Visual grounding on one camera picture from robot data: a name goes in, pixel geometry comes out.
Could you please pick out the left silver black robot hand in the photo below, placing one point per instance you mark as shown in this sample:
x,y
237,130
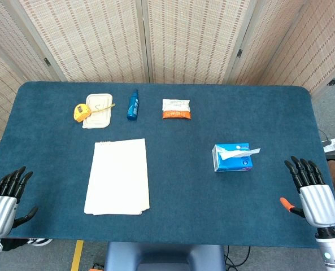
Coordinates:
x,y
1,208

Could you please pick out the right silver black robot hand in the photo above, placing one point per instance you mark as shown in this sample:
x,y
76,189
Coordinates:
x,y
318,203

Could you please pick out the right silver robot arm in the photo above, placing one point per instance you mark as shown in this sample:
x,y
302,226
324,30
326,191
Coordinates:
x,y
334,251

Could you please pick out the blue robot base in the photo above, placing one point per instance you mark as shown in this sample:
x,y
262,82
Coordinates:
x,y
164,257

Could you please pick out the white tissue sheet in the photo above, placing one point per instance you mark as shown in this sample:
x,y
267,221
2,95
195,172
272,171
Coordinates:
x,y
240,152

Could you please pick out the blue tissue box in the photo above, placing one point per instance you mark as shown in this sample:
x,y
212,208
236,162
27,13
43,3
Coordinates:
x,y
232,161

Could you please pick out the black white sneaker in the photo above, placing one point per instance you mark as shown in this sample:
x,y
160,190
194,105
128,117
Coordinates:
x,y
40,241

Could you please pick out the yellow floor tape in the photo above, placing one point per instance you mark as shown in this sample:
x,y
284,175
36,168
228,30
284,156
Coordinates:
x,y
77,255

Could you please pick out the white paper notepad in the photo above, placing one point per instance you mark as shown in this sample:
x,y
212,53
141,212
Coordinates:
x,y
117,178

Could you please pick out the yellow tape measure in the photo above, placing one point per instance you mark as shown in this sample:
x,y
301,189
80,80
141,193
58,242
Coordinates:
x,y
82,112

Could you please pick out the beige lidded food container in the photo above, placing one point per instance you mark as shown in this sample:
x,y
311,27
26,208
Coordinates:
x,y
98,114

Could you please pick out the blue felt table mat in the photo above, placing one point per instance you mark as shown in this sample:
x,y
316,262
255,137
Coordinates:
x,y
167,169

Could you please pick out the blue bottle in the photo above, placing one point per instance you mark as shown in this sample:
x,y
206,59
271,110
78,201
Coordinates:
x,y
133,108

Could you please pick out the white orange snack packet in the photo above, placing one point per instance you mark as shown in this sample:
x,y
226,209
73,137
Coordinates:
x,y
176,108

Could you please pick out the bamboo folding screen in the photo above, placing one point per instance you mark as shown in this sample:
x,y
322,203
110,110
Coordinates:
x,y
167,39

